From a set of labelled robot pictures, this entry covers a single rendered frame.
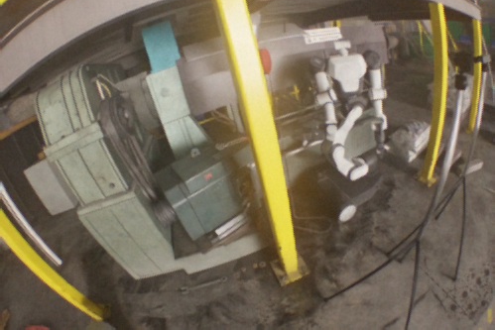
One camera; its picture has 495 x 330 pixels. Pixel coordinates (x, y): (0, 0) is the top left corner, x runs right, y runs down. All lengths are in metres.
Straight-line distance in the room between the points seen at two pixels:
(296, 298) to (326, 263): 0.35
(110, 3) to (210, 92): 1.13
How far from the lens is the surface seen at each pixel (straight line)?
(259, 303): 1.56
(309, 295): 1.54
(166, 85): 1.71
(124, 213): 1.52
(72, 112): 1.41
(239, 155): 1.34
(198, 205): 1.27
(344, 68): 1.51
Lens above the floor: 1.45
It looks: 26 degrees down
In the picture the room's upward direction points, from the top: 15 degrees counter-clockwise
